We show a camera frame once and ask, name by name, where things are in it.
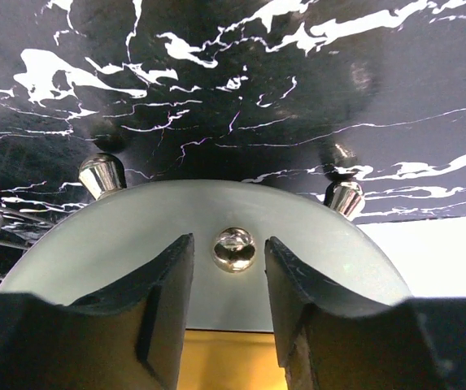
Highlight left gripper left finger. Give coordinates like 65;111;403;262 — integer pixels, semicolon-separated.
0;234;194;389

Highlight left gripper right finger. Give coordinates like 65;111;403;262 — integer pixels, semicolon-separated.
264;237;466;389

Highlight grey drawer metal knob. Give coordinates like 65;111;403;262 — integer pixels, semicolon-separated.
212;227;256;273

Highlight right metal container foot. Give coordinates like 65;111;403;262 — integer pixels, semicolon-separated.
323;180;365;221

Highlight metal container foot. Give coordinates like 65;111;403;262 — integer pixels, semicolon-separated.
78;153;127;201
323;180;365;221

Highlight left metal container foot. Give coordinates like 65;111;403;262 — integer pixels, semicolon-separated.
78;153;127;201

